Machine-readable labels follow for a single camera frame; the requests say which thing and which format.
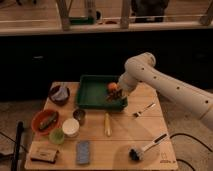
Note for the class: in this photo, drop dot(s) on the dark grape bunch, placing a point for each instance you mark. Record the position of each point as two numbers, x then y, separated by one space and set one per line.
114 95

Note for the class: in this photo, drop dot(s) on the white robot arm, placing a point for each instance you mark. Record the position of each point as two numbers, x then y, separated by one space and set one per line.
141 68

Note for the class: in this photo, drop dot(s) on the green plastic tray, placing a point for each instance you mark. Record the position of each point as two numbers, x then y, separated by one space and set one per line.
92 93

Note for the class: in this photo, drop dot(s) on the orange fruit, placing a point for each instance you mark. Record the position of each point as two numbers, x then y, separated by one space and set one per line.
112 86

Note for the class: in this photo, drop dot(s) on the small metal cup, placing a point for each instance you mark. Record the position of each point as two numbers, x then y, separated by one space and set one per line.
79 115

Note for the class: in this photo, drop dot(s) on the silver fork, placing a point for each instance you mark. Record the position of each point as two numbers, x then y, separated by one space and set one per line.
139 113

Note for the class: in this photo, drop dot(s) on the dark bowl with cloth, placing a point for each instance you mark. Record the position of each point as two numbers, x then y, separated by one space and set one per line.
59 95

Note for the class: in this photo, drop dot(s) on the white lidded cup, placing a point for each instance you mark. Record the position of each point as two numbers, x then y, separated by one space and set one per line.
70 127

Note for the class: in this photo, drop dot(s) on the green cucumber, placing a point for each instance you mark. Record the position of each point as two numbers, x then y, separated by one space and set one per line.
44 124

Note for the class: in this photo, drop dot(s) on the blue sponge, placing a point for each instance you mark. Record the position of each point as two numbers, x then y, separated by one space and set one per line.
83 152

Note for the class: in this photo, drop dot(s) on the green small cup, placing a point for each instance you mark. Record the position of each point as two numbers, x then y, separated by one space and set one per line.
56 136

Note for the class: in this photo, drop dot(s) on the black dish brush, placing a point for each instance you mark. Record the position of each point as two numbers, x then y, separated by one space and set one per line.
136 152

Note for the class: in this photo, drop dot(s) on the orange bowl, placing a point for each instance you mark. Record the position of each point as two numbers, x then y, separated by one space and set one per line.
42 116

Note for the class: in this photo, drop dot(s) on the brown wooden block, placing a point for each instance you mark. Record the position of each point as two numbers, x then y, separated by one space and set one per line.
44 155

